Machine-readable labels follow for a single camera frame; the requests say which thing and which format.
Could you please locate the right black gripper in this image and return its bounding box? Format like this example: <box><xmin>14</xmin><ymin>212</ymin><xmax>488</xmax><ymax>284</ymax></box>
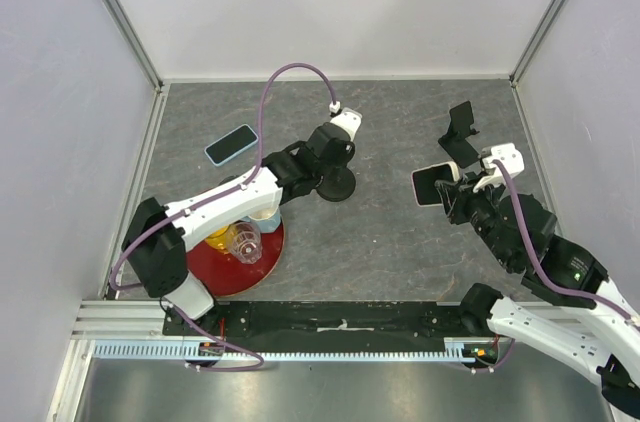
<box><xmin>434</xmin><ymin>168</ymin><xmax>517</xmax><ymax>268</ymax></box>

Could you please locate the black round-base phone stand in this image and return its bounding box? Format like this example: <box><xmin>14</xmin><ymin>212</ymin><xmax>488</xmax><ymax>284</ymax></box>
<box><xmin>315</xmin><ymin>164</ymin><xmax>356</xmax><ymax>202</ymax></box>

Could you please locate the phone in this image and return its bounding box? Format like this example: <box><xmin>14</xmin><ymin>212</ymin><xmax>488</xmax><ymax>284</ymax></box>
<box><xmin>204</xmin><ymin>124</ymin><xmax>259</xmax><ymax>167</ymax></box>
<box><xmin>411</xmin><ymin>161</ymin><xmax>461</xmax><ymax>207</ymax></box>

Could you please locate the black folding phone stand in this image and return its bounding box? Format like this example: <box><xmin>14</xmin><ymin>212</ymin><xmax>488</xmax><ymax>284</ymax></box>
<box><xmin>438</xmin><ymin>101</ymin><xmax>479</xmax><ymax>168</ymax></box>

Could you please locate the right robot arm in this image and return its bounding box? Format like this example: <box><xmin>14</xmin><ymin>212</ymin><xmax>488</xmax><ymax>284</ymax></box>
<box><xmin>412</xmin><ymin>163</ymin><xmax>639</xmax><ymax>418</ymax></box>

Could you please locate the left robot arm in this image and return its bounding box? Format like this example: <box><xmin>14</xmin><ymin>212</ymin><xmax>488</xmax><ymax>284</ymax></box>
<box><xmin>122</xmin><ymin>112</ymin><xmax>361</xmax><ymax>335</ymax></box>

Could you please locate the light blue cream mug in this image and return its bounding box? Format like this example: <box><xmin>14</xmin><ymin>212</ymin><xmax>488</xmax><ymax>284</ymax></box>
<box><xmin>241</xmin><ymin>208</ymin><xmax>281</xmax><ymax>234</ymax></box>

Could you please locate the clear glass cup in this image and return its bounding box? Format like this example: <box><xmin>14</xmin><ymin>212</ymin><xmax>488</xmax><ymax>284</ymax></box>
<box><xmin>228</xmin><ymin>221</ymin><xmax>262</xmax><ymax>265</ymax></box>

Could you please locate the yellow plastic cup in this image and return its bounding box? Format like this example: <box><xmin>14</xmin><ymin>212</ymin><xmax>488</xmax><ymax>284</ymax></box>
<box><xmin>204</xmin><ymin>225</ymin><xmax>232</xmax><ymax>255</ymax></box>

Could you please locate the red round tray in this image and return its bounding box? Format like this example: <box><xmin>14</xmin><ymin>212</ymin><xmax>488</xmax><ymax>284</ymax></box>
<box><xmin>185</xmin><ymin>215</ymin><xmax>286</xmax><ymax>297</ymax></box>

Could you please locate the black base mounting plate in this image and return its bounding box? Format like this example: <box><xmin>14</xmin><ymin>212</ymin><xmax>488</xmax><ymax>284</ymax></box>
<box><xmin>196</xmin><ymin>301</ymin><xmax>497</xmax><ymax>354</ymax></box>

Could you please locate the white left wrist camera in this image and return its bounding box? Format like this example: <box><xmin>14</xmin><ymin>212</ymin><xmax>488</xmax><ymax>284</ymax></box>
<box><xmin>329</xmin><ymin>101</ymin><xmax>362</xmax><ymax>141</ymax></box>

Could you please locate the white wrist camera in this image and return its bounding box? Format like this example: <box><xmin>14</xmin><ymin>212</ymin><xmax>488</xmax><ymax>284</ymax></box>
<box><xmin>473</xmin><ymin>143</ymin><xmax>525</xmax><ymax>193</ymax></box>
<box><xmin>329</xmin><ymin>101</ymin><xmax>362</xmax><ymax>141</ymax></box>

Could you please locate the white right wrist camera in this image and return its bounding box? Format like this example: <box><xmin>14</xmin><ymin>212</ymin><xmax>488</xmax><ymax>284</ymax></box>
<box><xmin>473</xmin><ymin>143</ymin><xmax>525</xmax><ymax>193</ymax></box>

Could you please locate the light blue cable duct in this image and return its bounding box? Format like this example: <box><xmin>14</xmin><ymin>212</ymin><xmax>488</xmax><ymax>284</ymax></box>
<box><xmin>92</xmin><ymin>337</ymin><xmax>499</xmax><ymax>362</ymax></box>

